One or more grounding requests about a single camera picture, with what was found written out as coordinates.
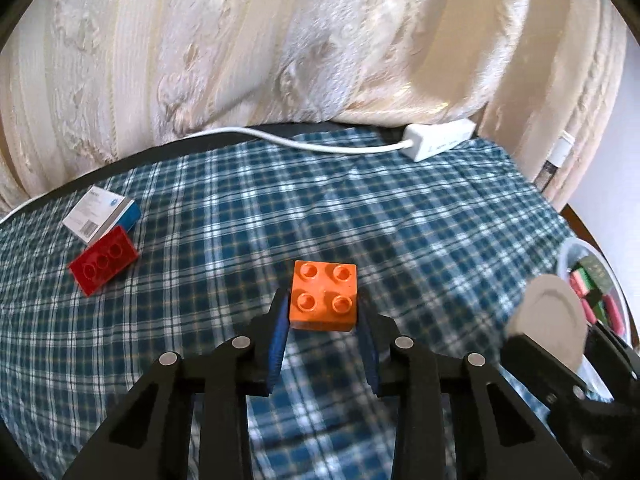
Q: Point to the white round lid stack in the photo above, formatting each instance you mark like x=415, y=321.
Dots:
x=551, y=314

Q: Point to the cream patterned curtain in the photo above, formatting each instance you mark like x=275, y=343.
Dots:
x=88, y=82

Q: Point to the white power strip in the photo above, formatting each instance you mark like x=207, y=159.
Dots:
x=430, y=140

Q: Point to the red toy brick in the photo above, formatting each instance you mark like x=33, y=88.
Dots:
x=104, y=260

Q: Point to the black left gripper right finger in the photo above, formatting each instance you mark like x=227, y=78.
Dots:
x=496, y=435

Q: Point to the orange toy brick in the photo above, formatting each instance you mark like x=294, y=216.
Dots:
x=323, y=296

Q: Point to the clear plastic container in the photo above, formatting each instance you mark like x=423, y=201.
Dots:
x=571, y=250

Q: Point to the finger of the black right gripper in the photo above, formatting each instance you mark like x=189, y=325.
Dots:
x=610, y=356
x=544, y=376

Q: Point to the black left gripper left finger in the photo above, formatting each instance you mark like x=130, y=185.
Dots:
x=147, y=435

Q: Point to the pink S-shaped foam tube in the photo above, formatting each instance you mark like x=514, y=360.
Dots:
x=606, y=311

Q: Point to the blue plaid bed sheet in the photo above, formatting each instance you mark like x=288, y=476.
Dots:
x=445, y=247

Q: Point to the white and blue medicine box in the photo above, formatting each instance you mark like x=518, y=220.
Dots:
x=98, y=212

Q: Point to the pink and green toy brick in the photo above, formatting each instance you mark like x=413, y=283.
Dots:
x=580, y=282

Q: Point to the dark green printed box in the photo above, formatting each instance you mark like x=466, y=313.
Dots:
x=594, y=273

